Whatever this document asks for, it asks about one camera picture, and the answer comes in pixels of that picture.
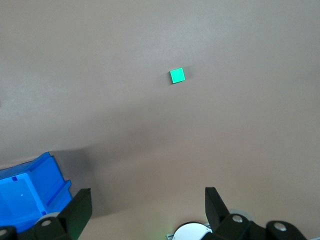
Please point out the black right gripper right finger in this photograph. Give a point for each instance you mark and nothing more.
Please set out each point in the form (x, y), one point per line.
(225, 225)

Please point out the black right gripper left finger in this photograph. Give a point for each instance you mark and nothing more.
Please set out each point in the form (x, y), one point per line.
(67, 220)

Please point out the small green cube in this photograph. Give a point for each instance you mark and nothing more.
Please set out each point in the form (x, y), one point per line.
(177, 75)

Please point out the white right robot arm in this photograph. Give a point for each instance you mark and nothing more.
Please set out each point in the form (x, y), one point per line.
(191, 231)

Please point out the blue plastic storage bin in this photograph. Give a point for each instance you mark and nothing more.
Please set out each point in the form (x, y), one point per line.
(22, 195)

